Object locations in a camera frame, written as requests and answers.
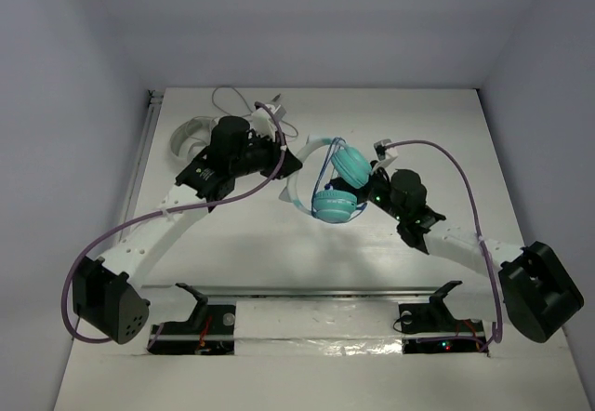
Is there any grey headphone cable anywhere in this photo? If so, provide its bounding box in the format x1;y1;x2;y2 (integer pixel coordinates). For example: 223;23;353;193
211;86;299;142

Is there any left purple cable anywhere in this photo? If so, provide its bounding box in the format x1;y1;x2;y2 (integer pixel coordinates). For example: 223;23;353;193
62;101;287;351

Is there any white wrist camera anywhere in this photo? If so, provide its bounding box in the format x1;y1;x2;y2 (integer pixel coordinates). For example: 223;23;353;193
372;139;399;173
250;101;284;139

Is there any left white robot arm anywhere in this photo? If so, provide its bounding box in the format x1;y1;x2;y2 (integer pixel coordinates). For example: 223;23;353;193
60;103;301;345

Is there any blue headphone cable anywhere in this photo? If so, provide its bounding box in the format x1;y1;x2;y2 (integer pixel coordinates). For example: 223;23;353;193
310;137;368;221

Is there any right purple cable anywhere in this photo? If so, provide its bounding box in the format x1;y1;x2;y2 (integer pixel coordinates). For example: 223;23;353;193
380;139;504;351

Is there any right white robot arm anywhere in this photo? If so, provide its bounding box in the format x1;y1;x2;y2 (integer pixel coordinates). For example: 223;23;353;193
360;169;585;343

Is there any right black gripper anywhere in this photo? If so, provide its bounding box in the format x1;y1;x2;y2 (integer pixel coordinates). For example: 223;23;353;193
330;159;406;222

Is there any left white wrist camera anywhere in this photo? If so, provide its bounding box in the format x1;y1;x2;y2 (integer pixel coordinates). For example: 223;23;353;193
250;101;284;139

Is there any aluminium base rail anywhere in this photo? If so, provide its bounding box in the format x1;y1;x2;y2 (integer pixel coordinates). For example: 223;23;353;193
147;284;498;356

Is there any teal over-ear headphones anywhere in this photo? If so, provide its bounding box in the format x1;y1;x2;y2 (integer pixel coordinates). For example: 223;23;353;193
279;137;372;224

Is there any purple cable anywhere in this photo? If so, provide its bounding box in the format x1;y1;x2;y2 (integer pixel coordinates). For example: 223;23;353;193
380;139;504;351
62;101;287;351

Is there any white over-ear headphones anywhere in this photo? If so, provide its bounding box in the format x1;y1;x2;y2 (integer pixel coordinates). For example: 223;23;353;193
168;116;218;164

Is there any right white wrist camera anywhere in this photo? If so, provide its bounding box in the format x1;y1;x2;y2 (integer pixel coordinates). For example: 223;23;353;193
372;139;399;173

